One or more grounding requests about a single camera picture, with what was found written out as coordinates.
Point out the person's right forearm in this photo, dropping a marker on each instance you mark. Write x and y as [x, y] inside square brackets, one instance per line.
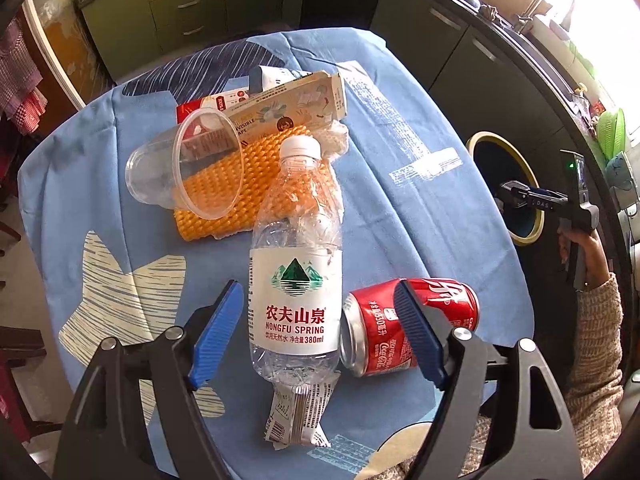
[607, 360]

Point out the green colander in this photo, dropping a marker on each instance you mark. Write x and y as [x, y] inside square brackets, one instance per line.
[614, 132]

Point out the green cabinet with drawers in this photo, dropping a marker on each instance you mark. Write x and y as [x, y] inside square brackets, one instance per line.
[200, 5]

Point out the blue printed tablecloth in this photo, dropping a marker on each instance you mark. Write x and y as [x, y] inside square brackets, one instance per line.
[410, 220]

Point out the white tube with dark cap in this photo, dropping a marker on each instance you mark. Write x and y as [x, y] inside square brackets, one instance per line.
[272, 77]

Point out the white plastic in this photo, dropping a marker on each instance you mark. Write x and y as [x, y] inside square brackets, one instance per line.
[335, 137]

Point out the black bin with yellow rim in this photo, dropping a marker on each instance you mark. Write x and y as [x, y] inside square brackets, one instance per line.
[482, 142]

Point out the teal cloth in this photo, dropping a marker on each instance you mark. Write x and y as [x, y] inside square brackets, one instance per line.
[622, 180]

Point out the red soda can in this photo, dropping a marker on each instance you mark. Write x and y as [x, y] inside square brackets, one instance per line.
[375, 330]

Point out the orange foam sheet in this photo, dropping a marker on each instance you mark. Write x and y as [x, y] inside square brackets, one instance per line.
[260, 180]

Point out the white snack wrapper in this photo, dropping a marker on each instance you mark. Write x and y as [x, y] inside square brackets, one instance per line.
[300, 420]

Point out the clear plastic cup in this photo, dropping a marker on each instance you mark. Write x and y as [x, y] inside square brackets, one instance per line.
[165, 170]

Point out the metal faucet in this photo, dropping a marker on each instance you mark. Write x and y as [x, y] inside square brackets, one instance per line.
[532, 10]

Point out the long beige cardboard box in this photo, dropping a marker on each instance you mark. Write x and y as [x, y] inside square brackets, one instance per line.
[300, 102]

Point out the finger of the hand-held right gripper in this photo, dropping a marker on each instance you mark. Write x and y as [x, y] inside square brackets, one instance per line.
[520, 194]

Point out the red and white milk carton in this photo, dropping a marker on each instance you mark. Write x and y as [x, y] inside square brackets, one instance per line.
[210, 102]

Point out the person's right hand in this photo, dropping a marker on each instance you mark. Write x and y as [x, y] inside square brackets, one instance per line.
[597, 255]

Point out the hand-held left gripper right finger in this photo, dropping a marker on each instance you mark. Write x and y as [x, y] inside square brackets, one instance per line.
[417, 332]

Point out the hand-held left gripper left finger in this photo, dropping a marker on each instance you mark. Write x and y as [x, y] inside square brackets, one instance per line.
[217, 332]

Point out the checked apron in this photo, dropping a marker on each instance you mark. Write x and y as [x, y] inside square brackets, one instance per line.
[17, 80]

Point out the dark wooden chair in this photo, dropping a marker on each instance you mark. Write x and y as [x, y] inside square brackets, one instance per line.
[20, 360]

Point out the clear plastic water bottle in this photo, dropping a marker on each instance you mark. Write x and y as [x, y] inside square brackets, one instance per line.
[295, 280]

